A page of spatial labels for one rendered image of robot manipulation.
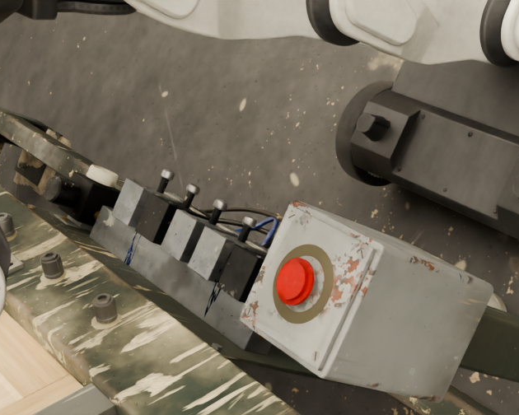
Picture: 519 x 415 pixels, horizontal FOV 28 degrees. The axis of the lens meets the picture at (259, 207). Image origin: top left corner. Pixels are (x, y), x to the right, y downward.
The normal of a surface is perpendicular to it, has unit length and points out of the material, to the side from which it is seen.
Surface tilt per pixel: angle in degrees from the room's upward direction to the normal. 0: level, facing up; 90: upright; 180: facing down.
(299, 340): 0
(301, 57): 0
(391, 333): 90
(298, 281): 0
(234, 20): 111
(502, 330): 90
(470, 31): 90
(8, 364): 51
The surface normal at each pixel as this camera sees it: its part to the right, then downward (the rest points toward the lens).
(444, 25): 0.59, 0.33
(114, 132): -0.69, -0.25
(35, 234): -0.12, -0.86
